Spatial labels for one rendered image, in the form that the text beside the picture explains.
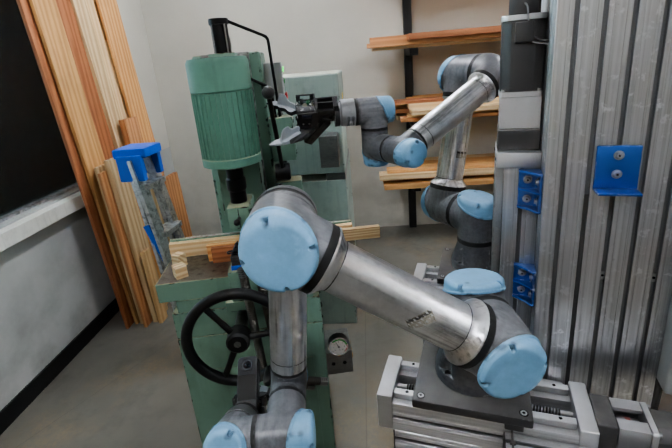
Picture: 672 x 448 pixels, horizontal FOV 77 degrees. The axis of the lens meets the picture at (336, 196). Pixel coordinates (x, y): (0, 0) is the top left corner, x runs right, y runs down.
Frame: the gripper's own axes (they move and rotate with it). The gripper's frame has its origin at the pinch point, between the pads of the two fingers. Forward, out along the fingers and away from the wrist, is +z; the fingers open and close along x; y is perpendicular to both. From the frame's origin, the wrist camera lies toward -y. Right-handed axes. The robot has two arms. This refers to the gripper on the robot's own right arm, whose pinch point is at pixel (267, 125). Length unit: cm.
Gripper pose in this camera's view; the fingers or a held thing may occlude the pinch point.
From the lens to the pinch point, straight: 121.6
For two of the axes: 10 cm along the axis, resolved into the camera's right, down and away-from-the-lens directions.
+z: -9.9, 1.1, -0.7
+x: 1.3, 8.5, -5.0
